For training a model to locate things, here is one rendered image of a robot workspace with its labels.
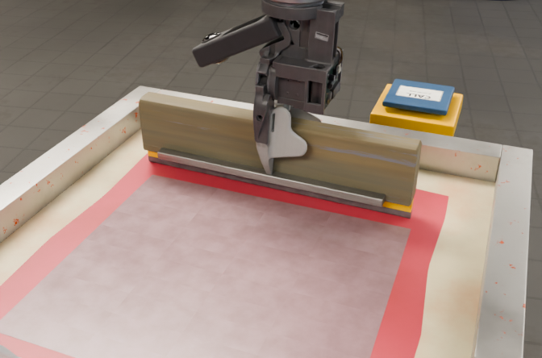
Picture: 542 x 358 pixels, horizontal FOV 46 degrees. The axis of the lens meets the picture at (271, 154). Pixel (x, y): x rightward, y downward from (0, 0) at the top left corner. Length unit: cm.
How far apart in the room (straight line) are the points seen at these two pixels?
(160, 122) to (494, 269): 44
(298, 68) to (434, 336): 30
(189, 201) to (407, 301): 30
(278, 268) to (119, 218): 21
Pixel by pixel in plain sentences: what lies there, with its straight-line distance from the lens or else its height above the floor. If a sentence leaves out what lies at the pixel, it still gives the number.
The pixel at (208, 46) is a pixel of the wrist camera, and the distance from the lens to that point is 74.
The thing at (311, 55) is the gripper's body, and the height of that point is 114.
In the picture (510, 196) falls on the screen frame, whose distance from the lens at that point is 78.
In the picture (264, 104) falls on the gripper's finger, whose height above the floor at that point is 109.
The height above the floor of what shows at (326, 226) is 95.
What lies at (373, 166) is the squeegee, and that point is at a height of 102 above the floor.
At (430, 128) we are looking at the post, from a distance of 101.
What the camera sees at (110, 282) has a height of 95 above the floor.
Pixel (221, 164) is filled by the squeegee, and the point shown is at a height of 99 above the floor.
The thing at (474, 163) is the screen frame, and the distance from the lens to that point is 86.
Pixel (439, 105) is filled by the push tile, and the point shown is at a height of 97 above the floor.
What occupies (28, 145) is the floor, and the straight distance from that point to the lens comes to 310.
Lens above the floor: 139
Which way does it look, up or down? 29 degrees down
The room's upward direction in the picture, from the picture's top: straight up
